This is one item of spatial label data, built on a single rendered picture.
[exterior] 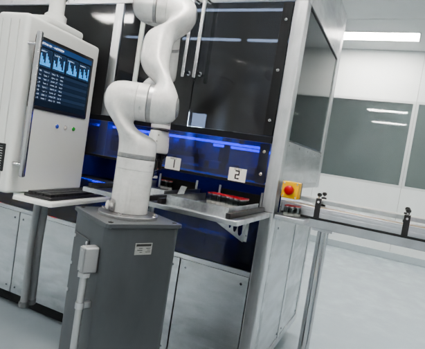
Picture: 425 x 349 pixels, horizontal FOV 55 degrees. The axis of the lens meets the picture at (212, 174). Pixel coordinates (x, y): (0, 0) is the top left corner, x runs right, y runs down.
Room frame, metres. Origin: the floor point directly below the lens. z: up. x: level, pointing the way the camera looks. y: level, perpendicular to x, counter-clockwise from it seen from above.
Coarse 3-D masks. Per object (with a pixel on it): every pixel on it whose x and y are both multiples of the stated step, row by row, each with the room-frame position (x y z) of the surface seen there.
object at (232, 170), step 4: (232, 168) 1.84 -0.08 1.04; (236, 168) 1.83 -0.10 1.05; (228, 172) 1.84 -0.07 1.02; (232, 172) 1.84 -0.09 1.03; (236, 172) 1.83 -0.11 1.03; (240, 172) 1.82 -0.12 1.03; (244, 172) 1.81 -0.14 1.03; (228, 176) 1.84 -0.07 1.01; (232, 176) 1.84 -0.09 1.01; (236, 176) 1.83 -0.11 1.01; (240, 176) 1.82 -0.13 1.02; (244, 176) 1.81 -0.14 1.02; (232, 180) 1.83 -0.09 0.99; (236, 180) 1.83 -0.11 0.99; (240, 180) 1.82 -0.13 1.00; (244, 180) 1.81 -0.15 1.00
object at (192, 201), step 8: (168, 200) 1.54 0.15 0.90; (176, 200) 1.52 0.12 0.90; (184, 200) 1.51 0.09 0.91; (192, 200) 1.49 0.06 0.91; (200, 200) 1.80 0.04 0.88; (192, 208) 1.49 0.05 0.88; (200, 208) 1.48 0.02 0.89; (208, 208) 1.47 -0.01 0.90; (216, 208) 1.45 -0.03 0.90; (224, 208) 1.44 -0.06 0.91; (232, 208) 1.46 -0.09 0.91; (240, 208) 1.54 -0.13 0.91; (248, 208) 1.63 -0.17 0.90; (224, 216) 1.44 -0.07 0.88
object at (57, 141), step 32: (0, 32) 1.71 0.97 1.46; (32, 32) 1.69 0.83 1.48; (64, 32) 1.87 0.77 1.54; (0, 64) 1.70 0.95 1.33; (32, 64) 1.71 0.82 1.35; (64, 64) 1.89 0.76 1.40; (96, 64) 2.12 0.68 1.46; (0, 96) 1.69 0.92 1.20; (64, 96) 1.92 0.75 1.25; (0, 128) 1.69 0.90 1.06; (32, 128) 1.76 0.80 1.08; (64, 128) 1.95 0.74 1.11; (0, 160) 1.68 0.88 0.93; (32, 160) 1.78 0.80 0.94; (64, 160) 1.98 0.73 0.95
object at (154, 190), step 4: (152, 180) 2.06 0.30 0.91; (156, 180) 2.09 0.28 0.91; (152, 184) 2.06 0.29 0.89; (152, 188) 1.70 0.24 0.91; (156, 188) 2.00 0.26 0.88; (160, 188) 2.03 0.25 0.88; (152, 192) 1.70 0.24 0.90; (156, 192) 1.69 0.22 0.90; (160, 192) 1.68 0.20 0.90; (164, 192) 1.68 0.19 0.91; (168, 192) 1.71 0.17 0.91; (172, 192) 1.74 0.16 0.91; (176, 192) 1.77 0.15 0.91; (188, 192) 1.88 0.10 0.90; (192, 192) 1.92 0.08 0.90; (196, 192) 1.95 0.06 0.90
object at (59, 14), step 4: (52, 0) 1.90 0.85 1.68; (56, 0) 1.89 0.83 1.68; (60, 0) 1.90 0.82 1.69; (64, 0) 1.92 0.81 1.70; (52, 4) 1.90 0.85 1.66; (56, 4) 1.90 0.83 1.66; (60, 4) 1.90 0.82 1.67; (64, 4) 1.93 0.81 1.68; (48, 8) 1.91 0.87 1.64; (52, 8) 1.89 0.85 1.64; (56, 8) 1.90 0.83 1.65; (60, 8) 1.91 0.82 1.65; (64, 8) 1.93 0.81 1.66; (48, 12) 1.88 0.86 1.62; (52, 12) 1.89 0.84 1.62; (56, 12) 1.89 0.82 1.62; (60, 12) 1.91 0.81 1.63; (52, 16) 1.88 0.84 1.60; (56, 16) 1.88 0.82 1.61; (60, 16) 1.90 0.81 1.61; (64, 16) 1.92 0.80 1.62; (60, 20) 1.90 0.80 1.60; (64, 20) 1.92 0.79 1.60
